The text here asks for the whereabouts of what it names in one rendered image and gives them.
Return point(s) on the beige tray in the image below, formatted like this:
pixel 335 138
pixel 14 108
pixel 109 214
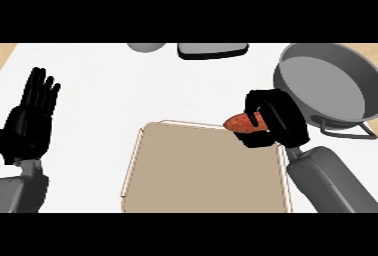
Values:
pixel 203 170

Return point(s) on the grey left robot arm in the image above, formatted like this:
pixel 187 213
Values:
pixel 22 186

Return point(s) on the grey metal pot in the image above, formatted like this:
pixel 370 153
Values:
pixel 326 88

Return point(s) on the orange sweet potato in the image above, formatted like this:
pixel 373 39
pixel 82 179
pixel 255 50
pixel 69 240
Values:
pixel 240 123

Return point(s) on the grey and black appliance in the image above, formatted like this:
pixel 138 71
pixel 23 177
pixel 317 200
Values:
pixel 212 50

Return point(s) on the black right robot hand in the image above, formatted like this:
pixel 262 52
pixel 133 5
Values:
pixel 282 121

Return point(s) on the grey rounded object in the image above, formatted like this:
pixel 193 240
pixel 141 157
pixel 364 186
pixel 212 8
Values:
pixel 146 47

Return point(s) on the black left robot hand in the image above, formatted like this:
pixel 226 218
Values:
pixel 26 120

